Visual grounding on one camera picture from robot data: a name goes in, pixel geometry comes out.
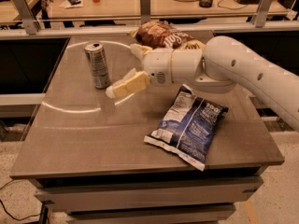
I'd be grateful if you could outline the metal rail bracket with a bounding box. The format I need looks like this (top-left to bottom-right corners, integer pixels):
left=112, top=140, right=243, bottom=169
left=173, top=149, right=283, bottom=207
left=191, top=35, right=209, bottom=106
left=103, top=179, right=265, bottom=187
left=12, top=0, right=39, bottom=35
left=253, top=0, right=273, bottom=28
left=140, top=0, right=150, bottom=23

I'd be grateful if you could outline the black mesh pen cup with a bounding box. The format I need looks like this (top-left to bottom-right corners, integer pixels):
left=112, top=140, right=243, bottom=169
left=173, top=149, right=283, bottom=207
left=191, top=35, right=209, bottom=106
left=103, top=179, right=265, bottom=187
left=199, top=0, right=213, bottom=8

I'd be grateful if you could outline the blue snack bag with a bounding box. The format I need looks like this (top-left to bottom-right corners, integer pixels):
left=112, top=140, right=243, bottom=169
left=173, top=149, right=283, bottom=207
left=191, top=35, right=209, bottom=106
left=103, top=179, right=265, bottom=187
left=144, top=85, right=228, bottom=171

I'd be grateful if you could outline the brown chip bag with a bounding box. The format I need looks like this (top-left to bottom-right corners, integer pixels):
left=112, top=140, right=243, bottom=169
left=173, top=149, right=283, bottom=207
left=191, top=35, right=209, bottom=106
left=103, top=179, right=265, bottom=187
left=130, top=21, right=205, bottom=49

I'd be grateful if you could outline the right metal rail bracket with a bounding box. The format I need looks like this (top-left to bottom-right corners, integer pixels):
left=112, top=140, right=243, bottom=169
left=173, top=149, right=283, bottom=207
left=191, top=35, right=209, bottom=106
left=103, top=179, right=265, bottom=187
left=253, top=0, right=273, bottom=28

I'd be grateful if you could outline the left metal rail bracket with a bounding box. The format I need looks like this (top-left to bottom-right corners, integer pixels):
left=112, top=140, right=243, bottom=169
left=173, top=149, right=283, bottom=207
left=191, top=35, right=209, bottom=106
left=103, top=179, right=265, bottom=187
left=12, top=0, right=39, bottom=35

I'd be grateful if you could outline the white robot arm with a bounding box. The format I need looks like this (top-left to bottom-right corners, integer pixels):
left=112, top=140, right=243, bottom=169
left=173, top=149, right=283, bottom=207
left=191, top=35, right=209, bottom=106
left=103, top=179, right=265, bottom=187
left=106, top=36, right=299, bottom=131

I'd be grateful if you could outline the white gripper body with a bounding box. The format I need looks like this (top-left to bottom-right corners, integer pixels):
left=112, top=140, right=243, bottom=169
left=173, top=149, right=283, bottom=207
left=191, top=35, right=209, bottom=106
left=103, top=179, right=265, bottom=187
left=142, top=48, right=204, bottom=86

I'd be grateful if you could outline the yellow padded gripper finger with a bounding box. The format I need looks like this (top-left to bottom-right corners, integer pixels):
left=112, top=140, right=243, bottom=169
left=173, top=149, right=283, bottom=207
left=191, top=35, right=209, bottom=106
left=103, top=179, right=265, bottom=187
left=106, top=68, right=150, bottom=98
left=130, top=43, right=152, bottom=61

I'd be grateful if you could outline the black floor cable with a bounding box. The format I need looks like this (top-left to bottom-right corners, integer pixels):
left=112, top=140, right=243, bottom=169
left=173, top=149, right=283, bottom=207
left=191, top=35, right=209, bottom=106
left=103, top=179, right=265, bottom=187
left=0, top=179, right=43, bottom=221

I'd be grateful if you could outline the silver blue redbull can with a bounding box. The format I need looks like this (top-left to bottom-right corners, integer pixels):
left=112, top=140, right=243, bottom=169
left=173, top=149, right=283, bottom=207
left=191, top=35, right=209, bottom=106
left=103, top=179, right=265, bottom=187
left=84, top=41, right=110, bottom=89

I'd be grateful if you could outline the middle metal rail bracket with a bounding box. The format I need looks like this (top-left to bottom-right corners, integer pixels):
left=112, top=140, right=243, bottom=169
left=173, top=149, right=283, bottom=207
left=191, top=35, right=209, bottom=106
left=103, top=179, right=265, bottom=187
left=140, top=0, right=150, bottom=23

